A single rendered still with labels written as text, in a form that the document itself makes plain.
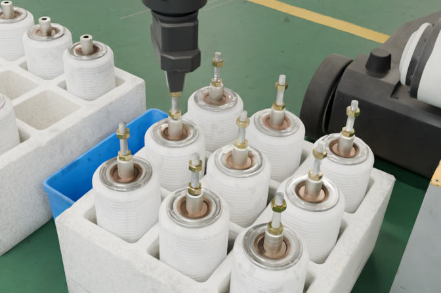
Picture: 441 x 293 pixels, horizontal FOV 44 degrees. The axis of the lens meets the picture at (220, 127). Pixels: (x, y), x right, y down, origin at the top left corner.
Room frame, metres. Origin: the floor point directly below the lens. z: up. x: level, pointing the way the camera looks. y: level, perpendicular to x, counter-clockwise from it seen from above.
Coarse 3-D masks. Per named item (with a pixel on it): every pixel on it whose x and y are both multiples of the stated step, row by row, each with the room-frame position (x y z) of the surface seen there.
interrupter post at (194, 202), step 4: (188, 192) 0.52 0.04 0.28; (200, 192) 0.52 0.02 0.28; (188, 196) 0.52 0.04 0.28; (192, 196) 0.51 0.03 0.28; (196, 196) 0.51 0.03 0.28; (200, 196) 0.52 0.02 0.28; (188, 200) 0.52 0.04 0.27; (192, 200) 0.51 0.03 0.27; (196, 200) 0.51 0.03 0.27; (200, 200) 0.52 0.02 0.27; (188, 204) 0.52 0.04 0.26; (192, 204) 0.51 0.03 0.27; (196, 204) 0.51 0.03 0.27; (200, 204) 0.52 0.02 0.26; (188, 208) 0.52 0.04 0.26; (192, 208) 0.51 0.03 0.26; (196, 208) 0.51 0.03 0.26; (200, 208) 0.52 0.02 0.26; (192, 212) 0.51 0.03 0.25; (196, 212) 0.51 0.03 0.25
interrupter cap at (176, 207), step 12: (180, 192) 0.55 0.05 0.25; (204, 192) 0.55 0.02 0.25; (168, 204) 0.52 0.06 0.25; (180, 204) 0.53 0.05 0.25; (204, 204) 0.53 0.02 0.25; (216, 204) 0.53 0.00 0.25; (180, 216) 0.50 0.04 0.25; (192, 216) 0.51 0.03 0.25; (204, 216) 0.51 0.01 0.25; (216, 216) 0.51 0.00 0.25; (192, 228) 0.49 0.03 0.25
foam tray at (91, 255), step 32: (384, 192) 0.65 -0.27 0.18; (64, 224) 0.55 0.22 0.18; (96, 224) 0.59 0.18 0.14; (352, 224) 0.58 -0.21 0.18; (64, 256) 0.55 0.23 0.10; (96, 256) 0.52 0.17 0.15; (128, 256) 0.49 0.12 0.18; (352, 256) 0.53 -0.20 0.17; (96, 288) 0.52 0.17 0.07; (128, 288) 0.49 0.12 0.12; (160, 288) 0.46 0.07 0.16; (192, 288) 0.45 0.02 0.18; (224, 288) 0.47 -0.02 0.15; (320, 288) 0.46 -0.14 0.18
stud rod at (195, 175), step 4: (196, 152) 0.53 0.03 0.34; (192, 156) 0.52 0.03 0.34; (196, 156) 0.52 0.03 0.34; (192, 160) 0.52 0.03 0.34; (196, 160) 0.52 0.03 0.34; (196, 164) 0.52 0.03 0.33; (192, 172) 0.52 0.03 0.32; (196, 172) 0.52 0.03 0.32; (192, 176) 0.52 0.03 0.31; (196, 176) 0.52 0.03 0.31; (192, 180) 0.52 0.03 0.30; (196, 180) 0.52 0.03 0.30; (192, 184) 0.52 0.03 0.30; (196, 184) 0.52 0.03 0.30
